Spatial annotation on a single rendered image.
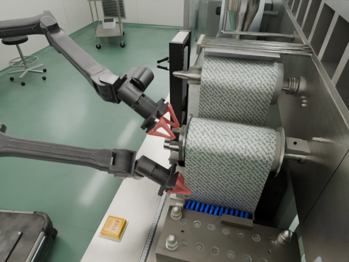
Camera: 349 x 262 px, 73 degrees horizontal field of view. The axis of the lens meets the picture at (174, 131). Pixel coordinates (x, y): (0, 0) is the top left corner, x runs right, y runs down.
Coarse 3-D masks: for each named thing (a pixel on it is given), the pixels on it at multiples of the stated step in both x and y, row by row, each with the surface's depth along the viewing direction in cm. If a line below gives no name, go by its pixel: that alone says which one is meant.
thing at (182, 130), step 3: (183, 126) 71; (180, 129) 70; (183, 129) 70; (180, 132) 69; (183, 132) 69; (180, 135) 69; (183, 135) 69; (180, 138) 69; (183, 138) 69; (180, 141) 69; (180, 144) 70; (180, 147) 71
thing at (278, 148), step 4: (188, 128) 67; (276, 132) 66; (276, 136) 64; (280, 136) 64; (276, 140) 63; (280, 140) 63; (276, 144) 63; (280, 144) 62; (276, 148) 62; (280, 148) 62; (276, 152) 62; (276, 156) 62; (276, 160) 62; (272, 164) 63; (276, 164) 63; (272, 168) 64
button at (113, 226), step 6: (108, 216) 88; (114, 216) 88; (108, 222) 86; (114, 222) 86; (120, 222) 86; (102, 228) 84; (108, 228) 84; (114, 228) 84; (120, 228) 84; (102, 234) 84; (108, 234) 83; (114, 234) 82; (120, 234) 84
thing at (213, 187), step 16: (192, 176) 73; (208, 176) 71; (224, 176) 70; (240, 176) 68; (192, 192) 78; (208, 192) 76; (224, 192) 74; (240, 192) 72; (256, 192) 71; (224, 208) 79; (240, 208) 77
